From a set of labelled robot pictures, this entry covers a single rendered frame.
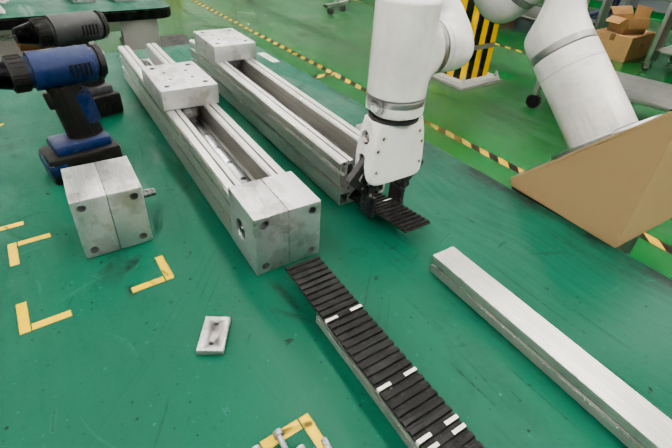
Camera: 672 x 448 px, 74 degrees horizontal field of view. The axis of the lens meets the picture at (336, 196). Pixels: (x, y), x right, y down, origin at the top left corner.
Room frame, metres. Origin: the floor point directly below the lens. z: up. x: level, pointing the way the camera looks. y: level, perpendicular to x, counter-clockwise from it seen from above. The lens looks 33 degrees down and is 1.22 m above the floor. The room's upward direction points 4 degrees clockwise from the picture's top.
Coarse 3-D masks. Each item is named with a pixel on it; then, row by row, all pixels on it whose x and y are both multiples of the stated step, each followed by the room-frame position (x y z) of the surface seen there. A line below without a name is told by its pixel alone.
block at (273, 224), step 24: (240, 192) 0.51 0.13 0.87; (264, 192) 0.52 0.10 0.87; (288, 192) 0.52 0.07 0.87; (312, 192) 0.52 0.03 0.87; (240, 216) 0.49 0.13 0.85; (264, 216) 0.46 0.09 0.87; (288, 216) 0.48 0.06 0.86; (312, 216) 0.50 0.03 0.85; (240, 240) 0.50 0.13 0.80; (264, 240) 0.46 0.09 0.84; (288, 240) 0.48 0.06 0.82; (312, 240) 0.50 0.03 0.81; (264, 264) 0.47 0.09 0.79
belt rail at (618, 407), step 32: (448, 256) 0.48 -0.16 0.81; (480, 288) 0.42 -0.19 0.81; (512, 320) 0.37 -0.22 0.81; (544, 320) 0.37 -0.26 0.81; (544, 352) 0.33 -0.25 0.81; (576, 352) 0.33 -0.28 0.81; (576, 384) 0.30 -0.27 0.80; (608, 384) 0.29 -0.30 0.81; (608, 416) 0.27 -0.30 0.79; (640, 416) 0.26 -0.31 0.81
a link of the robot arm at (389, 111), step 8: (368, 96) 0.61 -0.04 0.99; (368, 104) 0.60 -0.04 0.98; (376, 104) 0.58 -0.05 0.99; (384, 104) 0.58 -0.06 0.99; (392, 104) 0.57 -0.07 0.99; (400, 104) 0.57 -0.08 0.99; (408, 104) 0.57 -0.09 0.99; (416, 104) 0.58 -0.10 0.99; (424, 104) 0.60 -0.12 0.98; (376, 112) 0.58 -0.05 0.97; (384, 112) 0.58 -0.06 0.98; (392, 112) 0.57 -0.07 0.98; (400, 112) 0.57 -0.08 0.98; (408, 112) 0.57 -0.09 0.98; (416, 112) 0.58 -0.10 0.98; (392, 120) 0.58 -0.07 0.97; (400, 120) 0.58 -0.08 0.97
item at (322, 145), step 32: (224, 64) 1.09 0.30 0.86; (256, 64) 1.11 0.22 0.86; (224, 96) 1.08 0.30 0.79; (256, 96) 0.91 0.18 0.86; (288, 96) 0.94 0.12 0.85; (288, 128) 0.80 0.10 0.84; (320, 128) 0.82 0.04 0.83; (352, 128) 0.77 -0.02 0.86; (320, 160) 0.68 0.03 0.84; (352, 160) 0.64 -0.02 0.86
